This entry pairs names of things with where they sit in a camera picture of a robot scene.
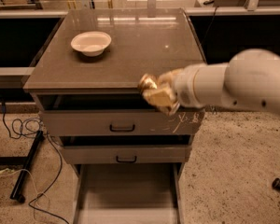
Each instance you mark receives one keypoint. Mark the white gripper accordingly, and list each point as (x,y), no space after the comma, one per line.
(184,87)

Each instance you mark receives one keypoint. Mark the crushed orange can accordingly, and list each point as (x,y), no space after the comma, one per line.
(149,82)

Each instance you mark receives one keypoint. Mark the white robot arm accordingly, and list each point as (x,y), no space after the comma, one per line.
(249,81)

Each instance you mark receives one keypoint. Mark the grey drawer cabinet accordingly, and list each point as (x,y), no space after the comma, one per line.
(142,43)

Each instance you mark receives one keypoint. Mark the grey top drawer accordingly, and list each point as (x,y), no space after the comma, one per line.
(114,114)

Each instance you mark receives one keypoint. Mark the grey drawer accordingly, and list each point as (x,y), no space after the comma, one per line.
(126,149)
(144,193)
(114,114)

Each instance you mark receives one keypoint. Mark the grey middle drawer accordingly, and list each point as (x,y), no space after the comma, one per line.
(126,149)

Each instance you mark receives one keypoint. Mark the grey bottom drawer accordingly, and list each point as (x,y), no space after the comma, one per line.
(144,193)

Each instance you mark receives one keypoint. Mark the white bowl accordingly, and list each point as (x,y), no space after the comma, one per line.
(91,43)

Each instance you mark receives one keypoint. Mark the black metal stand leg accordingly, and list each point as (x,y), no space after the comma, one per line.
(16,194)

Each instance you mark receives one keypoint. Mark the grey metal rail left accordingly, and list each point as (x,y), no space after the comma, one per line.
(14,77)

